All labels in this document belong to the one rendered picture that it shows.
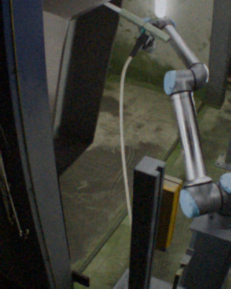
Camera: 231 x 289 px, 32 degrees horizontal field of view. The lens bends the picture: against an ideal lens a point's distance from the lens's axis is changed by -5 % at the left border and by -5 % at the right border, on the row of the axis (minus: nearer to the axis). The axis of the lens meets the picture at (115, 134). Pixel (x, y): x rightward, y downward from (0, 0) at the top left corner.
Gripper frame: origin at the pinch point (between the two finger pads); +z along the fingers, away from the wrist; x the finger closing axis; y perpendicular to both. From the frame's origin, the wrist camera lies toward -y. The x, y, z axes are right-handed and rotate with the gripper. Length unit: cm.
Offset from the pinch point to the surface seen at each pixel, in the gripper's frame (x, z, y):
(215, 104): -63, -212, -8
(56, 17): 31, 42, 22
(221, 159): -92, -143, 34
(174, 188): -50, 114, 44
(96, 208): -29, -79, 115
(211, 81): -46, -200, -23
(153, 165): -42, 121, 42
